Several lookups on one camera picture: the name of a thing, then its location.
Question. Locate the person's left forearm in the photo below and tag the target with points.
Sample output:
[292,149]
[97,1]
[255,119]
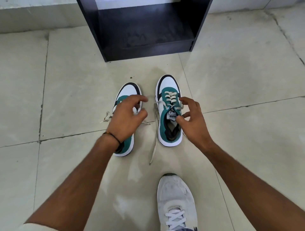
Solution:
[78,185]

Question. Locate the person's right hand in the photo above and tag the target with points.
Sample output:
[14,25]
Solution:
[195,128]

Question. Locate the person's right forearm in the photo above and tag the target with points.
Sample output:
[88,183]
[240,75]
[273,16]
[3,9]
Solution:
[250,190]

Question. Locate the black open shelf cabinet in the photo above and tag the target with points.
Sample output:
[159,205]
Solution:
[145,26]

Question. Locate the dark trouser leg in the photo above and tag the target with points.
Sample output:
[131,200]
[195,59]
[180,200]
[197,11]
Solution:
[189,229]

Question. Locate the person's left hand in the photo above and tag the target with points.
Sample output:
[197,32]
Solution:
[124,119]

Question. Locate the person's left thumb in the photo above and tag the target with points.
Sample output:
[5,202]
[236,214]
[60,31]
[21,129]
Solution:
[143,116]

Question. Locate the person's right thumb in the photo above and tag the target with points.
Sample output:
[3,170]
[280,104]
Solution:
[182,122]

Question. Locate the black thread wristband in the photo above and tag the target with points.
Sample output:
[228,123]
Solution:
[114,137]

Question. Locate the green white sneaker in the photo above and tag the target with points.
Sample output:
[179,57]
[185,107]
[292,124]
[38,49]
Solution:
[166,83]
[129,91]

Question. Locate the white worn sneaker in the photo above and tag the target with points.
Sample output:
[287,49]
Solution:
[174,195]

